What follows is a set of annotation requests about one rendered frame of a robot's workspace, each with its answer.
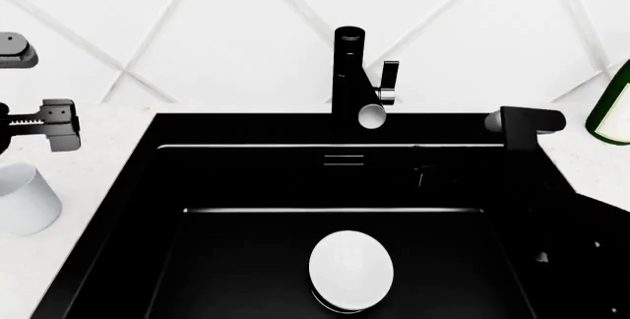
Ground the left gripper black toothed finger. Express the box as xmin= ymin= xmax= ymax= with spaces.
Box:
xmin=7 ymin=97 xmax=83 ymax=154

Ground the white cup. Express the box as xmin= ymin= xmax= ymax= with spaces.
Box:
xmin=0 ymin=161 xmax=64 ymax=237

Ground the white bowl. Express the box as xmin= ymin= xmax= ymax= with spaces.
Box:
xmin=308 ymin=229 xmax=396 ymax=310

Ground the black kitchen sink basin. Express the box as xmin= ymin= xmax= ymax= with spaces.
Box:
xmin=62 ymin=111 xmax=630 ymax=319

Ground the dark grey rounded device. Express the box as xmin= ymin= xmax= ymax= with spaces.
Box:
xmin=0 ymin=31 xmax=40 ymax=71

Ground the black chrome faucet lever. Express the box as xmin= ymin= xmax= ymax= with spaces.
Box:
xmin=374 ymin=60 xmax=402 ymax=107

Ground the black cylindrical faucet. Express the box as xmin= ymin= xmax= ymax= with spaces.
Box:
xmin=331 ymin=25 xmax=388 ymax=130

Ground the green glass bottle white label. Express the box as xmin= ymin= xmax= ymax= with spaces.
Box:
xmin=584 ymin=57 xmax=630 ymax=148

